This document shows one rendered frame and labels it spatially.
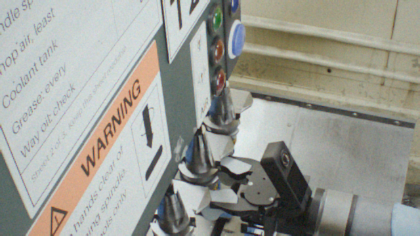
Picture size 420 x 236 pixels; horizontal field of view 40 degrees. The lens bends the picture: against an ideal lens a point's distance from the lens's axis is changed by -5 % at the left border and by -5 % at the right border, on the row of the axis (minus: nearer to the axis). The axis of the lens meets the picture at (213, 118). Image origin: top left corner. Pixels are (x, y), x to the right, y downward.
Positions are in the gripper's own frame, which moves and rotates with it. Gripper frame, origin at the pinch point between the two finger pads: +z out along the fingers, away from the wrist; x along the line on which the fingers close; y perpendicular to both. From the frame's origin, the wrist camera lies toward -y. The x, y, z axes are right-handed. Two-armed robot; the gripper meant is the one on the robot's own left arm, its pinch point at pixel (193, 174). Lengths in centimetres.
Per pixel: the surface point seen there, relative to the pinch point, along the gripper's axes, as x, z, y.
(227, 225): 13.0, -1.1, 29.6
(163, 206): -12.7, -0.8, -7.5
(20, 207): -44, -10, -48
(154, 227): -13.1, 0.9, -2.5
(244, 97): 17.1, -3.0, -2.1
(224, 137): 7.0, -2.7, -1.9
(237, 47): -14.9, -11.4, -36.7
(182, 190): -4.9, -0.2, -1.7
